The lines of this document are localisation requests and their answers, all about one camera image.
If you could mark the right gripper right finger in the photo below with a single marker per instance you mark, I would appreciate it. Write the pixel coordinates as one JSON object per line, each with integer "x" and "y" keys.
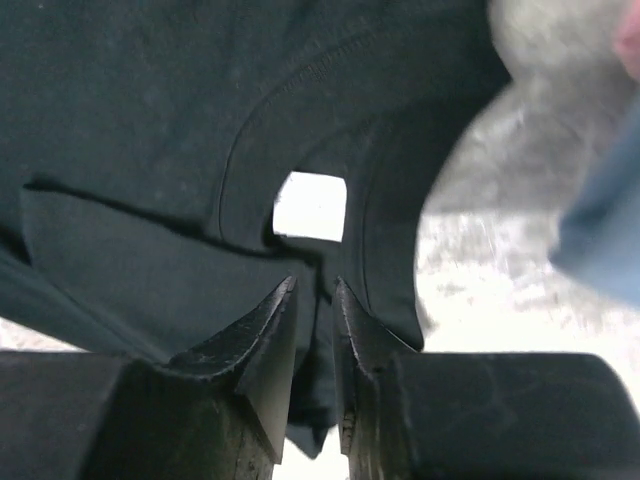
{"x": 362, "y": 349}

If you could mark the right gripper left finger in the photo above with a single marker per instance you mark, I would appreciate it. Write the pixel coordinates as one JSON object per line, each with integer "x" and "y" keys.
{"x": 252, "y": 362}

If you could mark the black t shirt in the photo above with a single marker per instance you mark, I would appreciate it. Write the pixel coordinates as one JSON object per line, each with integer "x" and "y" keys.
{"x": 165, "y": 164}

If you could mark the folded blue t shirt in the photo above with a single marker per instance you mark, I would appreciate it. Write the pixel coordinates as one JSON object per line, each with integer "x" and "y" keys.
{"x": 599, "y": 234}

